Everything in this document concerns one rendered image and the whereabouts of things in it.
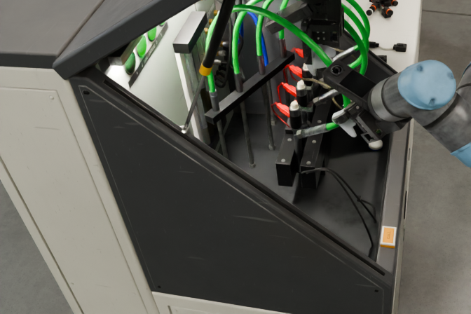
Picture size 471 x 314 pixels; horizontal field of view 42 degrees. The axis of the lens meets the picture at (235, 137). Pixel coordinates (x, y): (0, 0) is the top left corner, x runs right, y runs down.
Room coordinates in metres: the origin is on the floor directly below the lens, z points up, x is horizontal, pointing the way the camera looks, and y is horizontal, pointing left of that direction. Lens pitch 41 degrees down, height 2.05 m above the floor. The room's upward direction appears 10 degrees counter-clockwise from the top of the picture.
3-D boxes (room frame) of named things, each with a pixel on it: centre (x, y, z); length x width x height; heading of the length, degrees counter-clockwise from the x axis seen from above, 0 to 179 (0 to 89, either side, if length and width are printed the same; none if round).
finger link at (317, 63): (1.10, -0.21, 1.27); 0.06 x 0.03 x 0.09; 68
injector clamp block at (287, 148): (1.25, -0.20, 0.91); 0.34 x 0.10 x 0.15; 158
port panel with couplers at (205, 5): (1.46, 0.00, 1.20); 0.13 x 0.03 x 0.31; 158
